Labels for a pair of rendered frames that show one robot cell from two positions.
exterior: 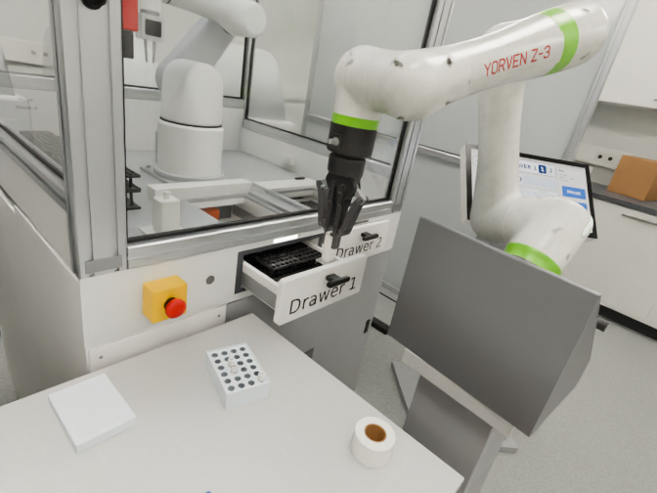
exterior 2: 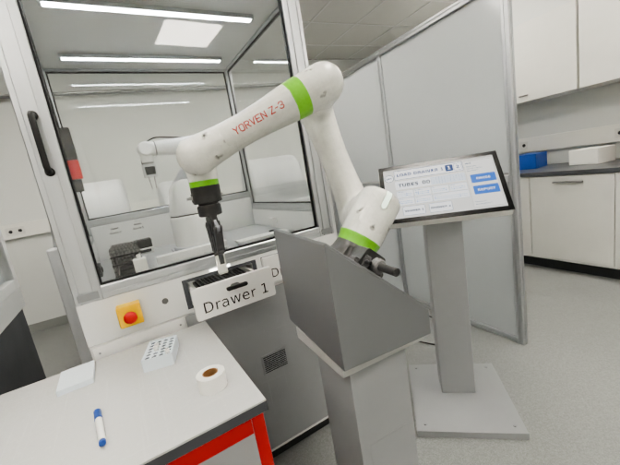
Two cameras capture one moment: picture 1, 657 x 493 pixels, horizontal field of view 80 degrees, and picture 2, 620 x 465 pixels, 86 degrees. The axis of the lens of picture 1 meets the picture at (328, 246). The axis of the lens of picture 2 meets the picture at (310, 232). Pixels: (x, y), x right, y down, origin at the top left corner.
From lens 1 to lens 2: 0.71 m
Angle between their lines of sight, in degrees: 24
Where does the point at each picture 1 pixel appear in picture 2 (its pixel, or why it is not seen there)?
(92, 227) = (76, 277)
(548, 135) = (490, 137)
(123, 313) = (108, 326)
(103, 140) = (71, 232)
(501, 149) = (331, 167)
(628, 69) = (602, 51)
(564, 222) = (363, 203)
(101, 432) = (70, 386)
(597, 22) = (319, 73)
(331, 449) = (188, 387)
